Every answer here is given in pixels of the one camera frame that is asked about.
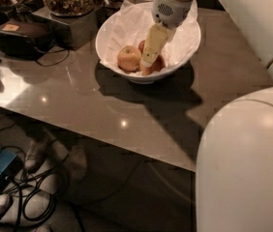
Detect black cables on floor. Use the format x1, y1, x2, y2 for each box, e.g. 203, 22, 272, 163
0, 145, 70, 232

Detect black headset cable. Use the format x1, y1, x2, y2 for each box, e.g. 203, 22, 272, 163
34, 46, 71, 68

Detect red apple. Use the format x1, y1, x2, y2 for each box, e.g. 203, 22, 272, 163
138, 40, 145, 52
139, 55, 165, 76

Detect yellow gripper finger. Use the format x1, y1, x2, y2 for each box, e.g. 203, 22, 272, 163
167, 28, 176, 43
140, 23, 167, 68

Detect black VR headset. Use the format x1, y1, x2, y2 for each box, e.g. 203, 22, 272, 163
0, 19, 53, 60

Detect yellowish apple left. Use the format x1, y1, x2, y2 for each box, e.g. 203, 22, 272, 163
117, 45, 141, 73

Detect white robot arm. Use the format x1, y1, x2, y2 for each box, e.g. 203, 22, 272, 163
196, 0, 273, 232

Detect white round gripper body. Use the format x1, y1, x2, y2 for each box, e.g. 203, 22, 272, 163
152, 0, 193, 29

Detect white paper liner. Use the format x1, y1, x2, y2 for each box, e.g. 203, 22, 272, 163
100, 0, 199, 75

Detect white ceramic bowl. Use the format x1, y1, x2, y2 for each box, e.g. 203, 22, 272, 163
95, 1, 202, 85

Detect red apple back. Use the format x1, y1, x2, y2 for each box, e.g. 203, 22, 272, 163
138, 40, 145, 52

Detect red apple front right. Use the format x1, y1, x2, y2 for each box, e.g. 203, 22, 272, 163
139, 55, 165, 76

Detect white sneaker under table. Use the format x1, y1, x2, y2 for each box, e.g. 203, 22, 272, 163
24, 136, 49, 172

